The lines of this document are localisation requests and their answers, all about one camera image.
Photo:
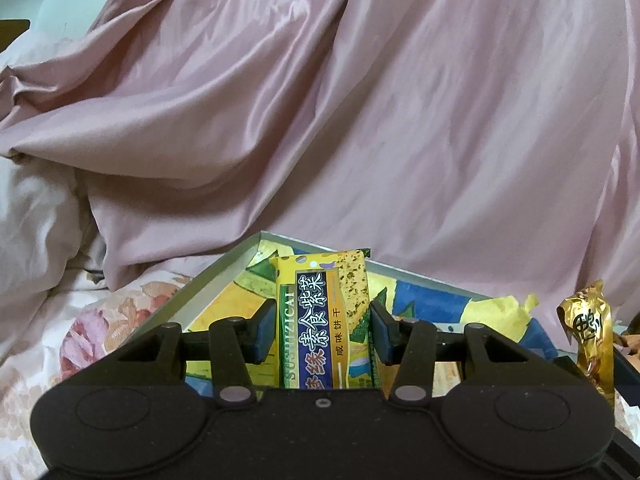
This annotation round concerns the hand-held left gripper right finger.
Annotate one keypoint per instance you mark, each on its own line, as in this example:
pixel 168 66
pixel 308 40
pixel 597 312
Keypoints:
pixel 382 337

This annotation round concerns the floral bed sheet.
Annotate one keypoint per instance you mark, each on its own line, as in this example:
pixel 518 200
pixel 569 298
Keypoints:
pixel 85 322

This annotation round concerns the wooden headboard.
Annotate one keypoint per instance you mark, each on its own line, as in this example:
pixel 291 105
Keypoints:
pixel 12 34

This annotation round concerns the pale pink duvet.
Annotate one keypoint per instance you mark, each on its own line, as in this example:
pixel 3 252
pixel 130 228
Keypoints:
pixel 35 220

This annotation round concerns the yellow green cracker packet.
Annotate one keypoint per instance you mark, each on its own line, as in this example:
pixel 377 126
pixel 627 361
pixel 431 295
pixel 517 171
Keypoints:
pixel 320 320

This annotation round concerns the gold foil snack wrapper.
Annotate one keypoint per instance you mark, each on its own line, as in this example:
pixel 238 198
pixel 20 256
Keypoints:
pixel 592 330

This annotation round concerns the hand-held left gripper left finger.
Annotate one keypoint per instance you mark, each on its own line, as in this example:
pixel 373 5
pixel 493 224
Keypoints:
pixel 264 335

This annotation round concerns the colourful shallow box tray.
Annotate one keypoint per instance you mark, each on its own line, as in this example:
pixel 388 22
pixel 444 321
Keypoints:
pixel 225 307

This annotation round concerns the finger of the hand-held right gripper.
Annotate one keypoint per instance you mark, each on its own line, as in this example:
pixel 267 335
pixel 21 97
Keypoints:
pixel 567 365
pixel 627 367

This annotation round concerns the pink satin curtain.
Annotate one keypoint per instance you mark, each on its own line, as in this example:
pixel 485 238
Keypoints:
pixel 350 110

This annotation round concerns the grey cardboard box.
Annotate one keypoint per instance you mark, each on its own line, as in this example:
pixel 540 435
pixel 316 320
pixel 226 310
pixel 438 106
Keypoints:
pixel 220 271

